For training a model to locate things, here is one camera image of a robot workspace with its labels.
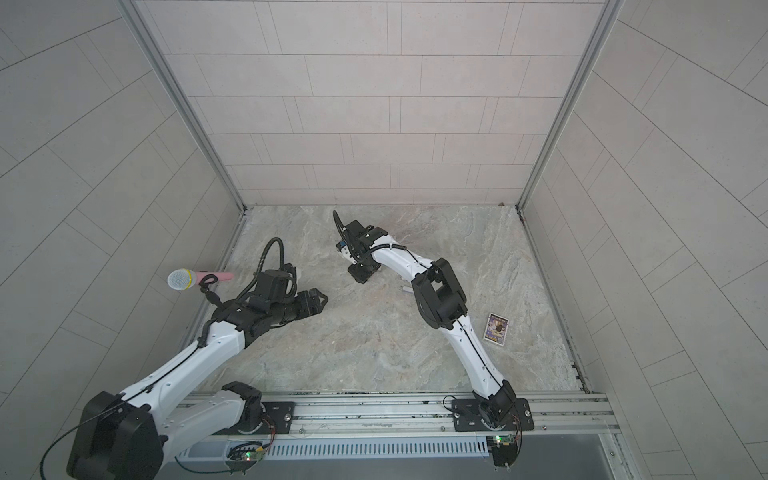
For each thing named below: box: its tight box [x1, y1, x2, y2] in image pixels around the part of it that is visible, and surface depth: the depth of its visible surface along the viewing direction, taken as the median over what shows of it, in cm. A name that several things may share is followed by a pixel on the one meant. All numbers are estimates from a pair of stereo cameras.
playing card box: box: [483, 312, 509, 347], surface depth 86 cm
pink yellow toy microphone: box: [167, 268, 234, 291], surface depth 69 cm
